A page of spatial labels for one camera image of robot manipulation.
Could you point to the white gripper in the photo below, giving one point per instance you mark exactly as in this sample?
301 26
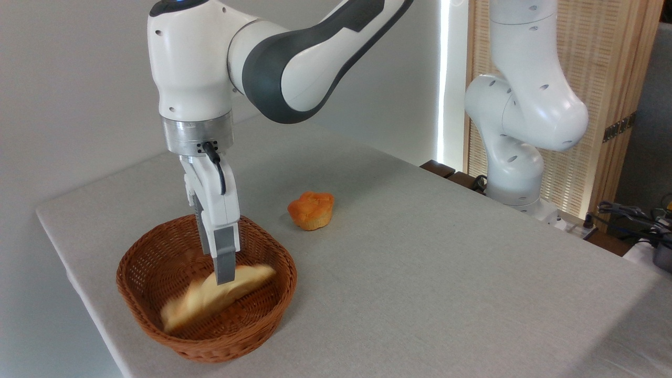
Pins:
218 207

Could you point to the dark brown wooden block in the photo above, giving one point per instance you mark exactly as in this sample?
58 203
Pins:
437 168
464 180

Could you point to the orange muffin bread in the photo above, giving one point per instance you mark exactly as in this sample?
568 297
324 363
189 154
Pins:
311 210

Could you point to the metal screen hinge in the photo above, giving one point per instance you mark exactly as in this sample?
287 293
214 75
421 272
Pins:
619 127

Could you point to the grey tablecloth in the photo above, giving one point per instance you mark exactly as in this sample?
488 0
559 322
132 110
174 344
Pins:
446 294

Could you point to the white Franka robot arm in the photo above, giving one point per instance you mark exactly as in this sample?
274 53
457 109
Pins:
210 68

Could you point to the braided golden bread loaf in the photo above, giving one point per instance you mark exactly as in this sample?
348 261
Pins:
210 299

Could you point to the brown wicker basket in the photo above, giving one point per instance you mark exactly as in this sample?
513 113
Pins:
157 268

